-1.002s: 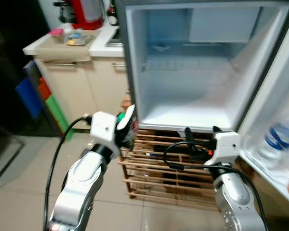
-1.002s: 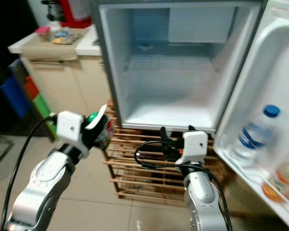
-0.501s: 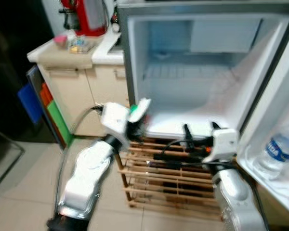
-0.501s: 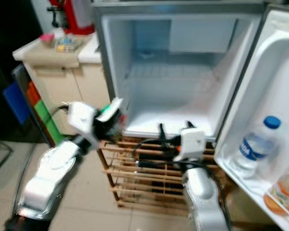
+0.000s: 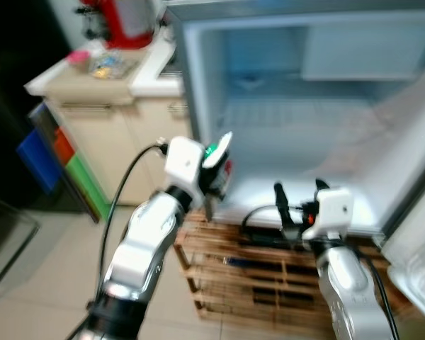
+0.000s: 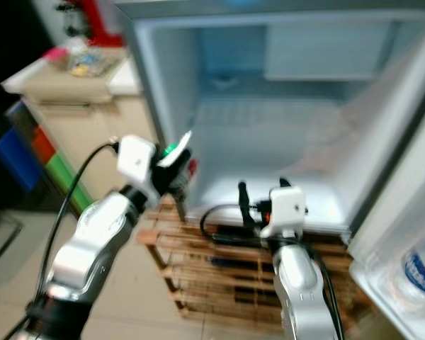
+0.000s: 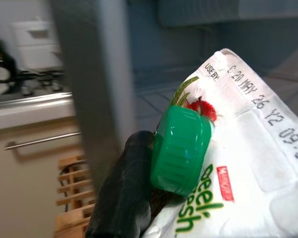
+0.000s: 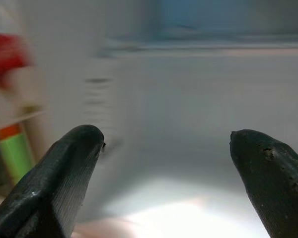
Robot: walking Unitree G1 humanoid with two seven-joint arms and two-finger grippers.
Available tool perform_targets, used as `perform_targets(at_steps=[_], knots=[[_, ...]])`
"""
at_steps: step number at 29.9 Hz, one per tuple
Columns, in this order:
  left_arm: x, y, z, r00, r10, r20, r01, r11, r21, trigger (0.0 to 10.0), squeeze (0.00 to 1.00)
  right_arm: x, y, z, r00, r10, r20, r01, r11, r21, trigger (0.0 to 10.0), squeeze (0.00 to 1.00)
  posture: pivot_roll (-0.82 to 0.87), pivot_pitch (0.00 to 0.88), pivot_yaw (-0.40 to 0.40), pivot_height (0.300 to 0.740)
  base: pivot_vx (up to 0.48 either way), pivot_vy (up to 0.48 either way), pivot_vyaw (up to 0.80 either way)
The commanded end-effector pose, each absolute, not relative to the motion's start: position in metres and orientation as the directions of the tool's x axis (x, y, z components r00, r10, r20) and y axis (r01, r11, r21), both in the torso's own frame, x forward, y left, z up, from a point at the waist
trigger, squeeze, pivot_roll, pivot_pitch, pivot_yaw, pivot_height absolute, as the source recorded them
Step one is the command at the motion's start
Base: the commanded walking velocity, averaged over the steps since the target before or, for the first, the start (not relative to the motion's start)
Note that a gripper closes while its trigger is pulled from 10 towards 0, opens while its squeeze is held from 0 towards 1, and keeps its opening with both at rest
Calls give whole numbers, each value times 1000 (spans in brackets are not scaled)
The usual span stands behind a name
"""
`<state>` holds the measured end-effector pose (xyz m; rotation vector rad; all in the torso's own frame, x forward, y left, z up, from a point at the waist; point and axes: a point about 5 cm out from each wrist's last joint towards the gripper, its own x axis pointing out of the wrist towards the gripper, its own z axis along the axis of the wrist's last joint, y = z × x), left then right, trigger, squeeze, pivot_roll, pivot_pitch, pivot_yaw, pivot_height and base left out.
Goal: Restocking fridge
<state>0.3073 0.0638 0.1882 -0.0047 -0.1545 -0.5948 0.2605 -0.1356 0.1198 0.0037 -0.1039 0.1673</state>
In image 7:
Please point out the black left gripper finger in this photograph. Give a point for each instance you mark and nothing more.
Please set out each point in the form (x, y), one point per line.
(124, 188)

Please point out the white carton with green cap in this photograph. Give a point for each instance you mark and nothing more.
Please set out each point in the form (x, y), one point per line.
(238, 161)

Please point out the silver mini fridge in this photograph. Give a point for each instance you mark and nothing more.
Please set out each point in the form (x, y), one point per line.
(94, 74)

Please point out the wooden slatted rack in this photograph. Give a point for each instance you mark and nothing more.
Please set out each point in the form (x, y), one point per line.
(74, 188)

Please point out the beige kitchen cabinet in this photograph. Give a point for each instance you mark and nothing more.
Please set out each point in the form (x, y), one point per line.
(27, 178)

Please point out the steel gas stove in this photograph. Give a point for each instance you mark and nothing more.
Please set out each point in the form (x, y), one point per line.
(44, 81)

